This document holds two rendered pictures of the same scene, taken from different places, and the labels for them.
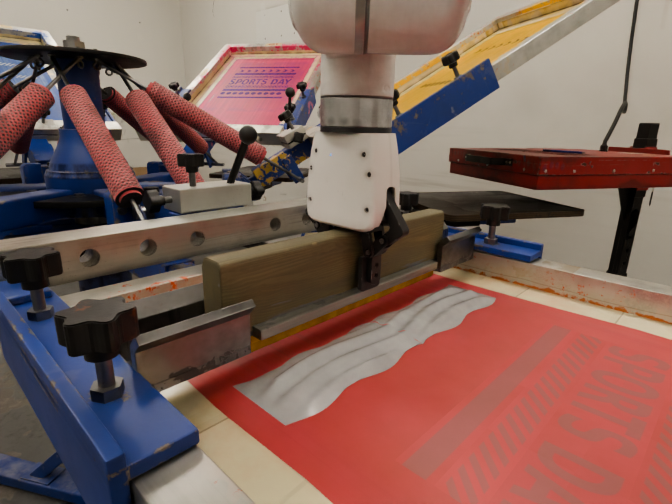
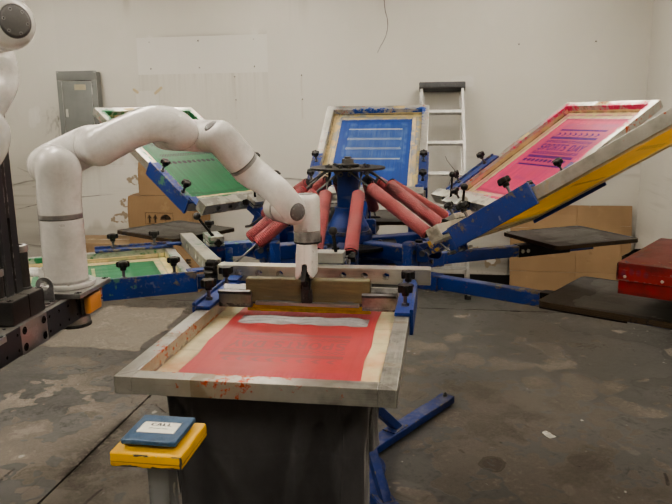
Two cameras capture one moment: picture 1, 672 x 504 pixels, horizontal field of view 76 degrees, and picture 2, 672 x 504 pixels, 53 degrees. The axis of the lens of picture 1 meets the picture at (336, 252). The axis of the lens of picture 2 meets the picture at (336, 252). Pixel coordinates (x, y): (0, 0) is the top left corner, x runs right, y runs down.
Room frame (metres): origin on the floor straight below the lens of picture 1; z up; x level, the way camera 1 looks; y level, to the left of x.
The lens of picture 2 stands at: (-0.52, -1.60, 1.51)
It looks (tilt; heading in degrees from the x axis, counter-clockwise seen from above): 12 degrees down; 55
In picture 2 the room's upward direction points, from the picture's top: 1 degrees counter-clockwise
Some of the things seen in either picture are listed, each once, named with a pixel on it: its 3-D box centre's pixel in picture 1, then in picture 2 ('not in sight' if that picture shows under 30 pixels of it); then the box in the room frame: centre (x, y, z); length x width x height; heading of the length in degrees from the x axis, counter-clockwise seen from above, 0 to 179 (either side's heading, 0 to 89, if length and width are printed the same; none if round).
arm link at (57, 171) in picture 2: not in sight; (56, 182); (-0.17, 0.01, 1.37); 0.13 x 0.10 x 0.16; 88
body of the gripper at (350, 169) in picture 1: (354, 172); (307, 257); (0.47, -0.02, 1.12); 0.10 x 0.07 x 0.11; 47
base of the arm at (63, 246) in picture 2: not in sight; (57, 251); (-0.19, 0.01, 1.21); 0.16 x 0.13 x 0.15; 140
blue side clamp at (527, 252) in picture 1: (443, 248); (406, 306); (0.69, -0.18, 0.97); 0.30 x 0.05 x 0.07; 47
